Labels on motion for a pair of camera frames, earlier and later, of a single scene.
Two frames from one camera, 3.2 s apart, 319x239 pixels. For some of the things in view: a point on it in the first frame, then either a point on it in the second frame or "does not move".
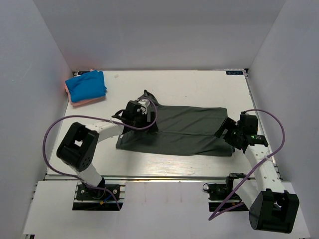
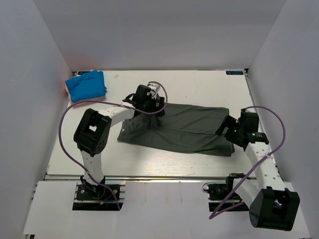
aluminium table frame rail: [258, 115] does not move
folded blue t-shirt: [89, 85] does not move
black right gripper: [229, 124] does not move
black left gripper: [145, 116] → [156, 108]
